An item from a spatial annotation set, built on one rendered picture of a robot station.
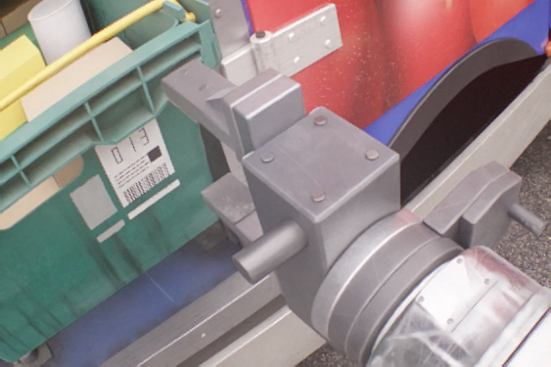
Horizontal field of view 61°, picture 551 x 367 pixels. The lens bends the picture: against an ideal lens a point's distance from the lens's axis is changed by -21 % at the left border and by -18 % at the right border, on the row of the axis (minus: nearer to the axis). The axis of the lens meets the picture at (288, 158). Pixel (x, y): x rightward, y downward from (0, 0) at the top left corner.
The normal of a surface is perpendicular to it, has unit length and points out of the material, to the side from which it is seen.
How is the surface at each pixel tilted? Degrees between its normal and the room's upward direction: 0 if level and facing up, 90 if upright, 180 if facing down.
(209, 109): 2
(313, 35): 90
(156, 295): 0
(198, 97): 2
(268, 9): 90
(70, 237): 95
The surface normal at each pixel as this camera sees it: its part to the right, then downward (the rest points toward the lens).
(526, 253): -0.18, -0.73
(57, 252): 0.63, 0.48
